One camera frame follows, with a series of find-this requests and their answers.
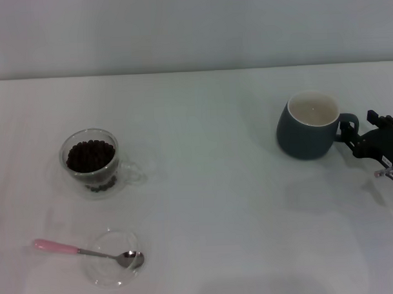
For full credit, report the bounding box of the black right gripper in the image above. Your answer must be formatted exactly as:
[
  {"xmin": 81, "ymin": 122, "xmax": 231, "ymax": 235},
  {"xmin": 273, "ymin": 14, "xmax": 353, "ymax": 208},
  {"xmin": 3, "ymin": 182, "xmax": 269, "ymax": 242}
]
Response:
[{"xmin": 339, "ymin": 108, "xmax": 393, "ymax": 182}]

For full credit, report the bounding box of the dark green ceramic mug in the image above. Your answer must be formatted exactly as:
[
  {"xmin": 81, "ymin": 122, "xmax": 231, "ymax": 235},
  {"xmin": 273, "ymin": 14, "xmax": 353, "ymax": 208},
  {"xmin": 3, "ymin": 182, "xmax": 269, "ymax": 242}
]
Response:
[{"xmin": 275, "ymin": 88, "xmax": 361, "ymax": 162}]

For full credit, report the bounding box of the pink-handled metal spoon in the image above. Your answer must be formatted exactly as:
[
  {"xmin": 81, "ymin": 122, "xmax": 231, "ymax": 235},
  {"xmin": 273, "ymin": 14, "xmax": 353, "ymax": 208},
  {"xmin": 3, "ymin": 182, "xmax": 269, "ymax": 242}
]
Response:
[{"xmin": 32, "ymin": 235, "xmax": 146, "ymax": 273}]

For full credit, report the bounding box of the coffee beans pile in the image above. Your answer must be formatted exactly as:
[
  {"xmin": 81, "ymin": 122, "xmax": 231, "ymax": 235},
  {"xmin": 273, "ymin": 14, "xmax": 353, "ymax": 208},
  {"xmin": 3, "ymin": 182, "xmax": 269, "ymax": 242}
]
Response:
[{"xmin": 65, "ymin": 139, "xmax": 117, "ymax": 175}]

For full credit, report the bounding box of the clear glass saucer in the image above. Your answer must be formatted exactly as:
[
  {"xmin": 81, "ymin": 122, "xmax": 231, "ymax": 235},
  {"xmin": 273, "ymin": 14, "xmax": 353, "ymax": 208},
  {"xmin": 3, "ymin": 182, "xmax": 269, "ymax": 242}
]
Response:
[{"xmin": 81, "ymin": 226, "xmax": 147, "ymax": 289}]

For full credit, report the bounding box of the double-wall glass cup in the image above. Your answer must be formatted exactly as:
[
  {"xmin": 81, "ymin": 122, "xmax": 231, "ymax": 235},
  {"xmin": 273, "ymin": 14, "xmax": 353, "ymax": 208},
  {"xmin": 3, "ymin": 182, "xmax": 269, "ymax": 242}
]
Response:
[{"xmin": 57, "ymin": 126, "xmax": 146, "ymax": 201}]

